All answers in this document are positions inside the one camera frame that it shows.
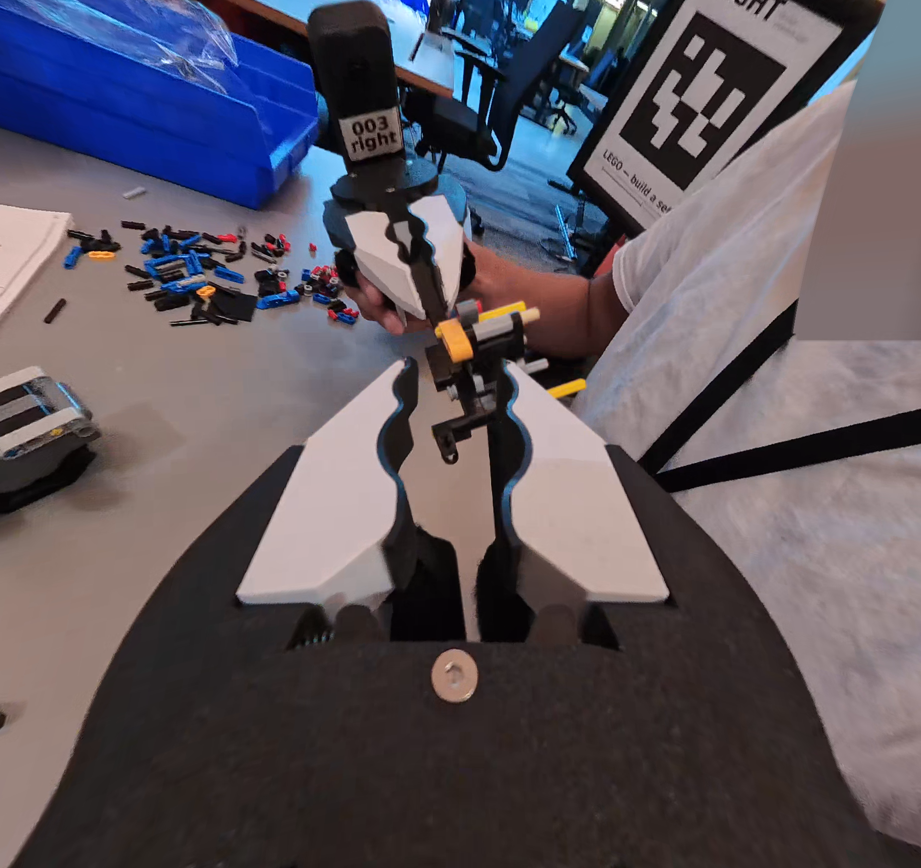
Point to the blue plastic bin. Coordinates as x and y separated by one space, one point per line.
180 141

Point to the black lego pin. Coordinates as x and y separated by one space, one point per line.
55 311

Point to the small pile of lego pieces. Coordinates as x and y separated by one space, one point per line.
216 270

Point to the person's right forearm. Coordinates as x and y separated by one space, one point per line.
575 306

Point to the person's right hand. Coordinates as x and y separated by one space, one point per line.
496 278

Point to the clear plastic bag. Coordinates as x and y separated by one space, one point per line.
108 19

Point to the small black yellow lego assembly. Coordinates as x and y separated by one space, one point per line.
489 339

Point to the background wooden desk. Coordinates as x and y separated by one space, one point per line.
288 4

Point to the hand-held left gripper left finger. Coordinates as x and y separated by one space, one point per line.
324 515

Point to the open instruction booklet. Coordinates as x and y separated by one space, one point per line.
29 249

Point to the grey and black lego assembly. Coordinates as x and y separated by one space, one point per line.
36 422

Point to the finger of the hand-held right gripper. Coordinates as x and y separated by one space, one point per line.
446 242
381 256

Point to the black framed marker sign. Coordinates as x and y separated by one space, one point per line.
705 91

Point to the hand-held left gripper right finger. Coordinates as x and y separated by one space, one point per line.
583 515

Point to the black office chair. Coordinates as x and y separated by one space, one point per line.
475 127

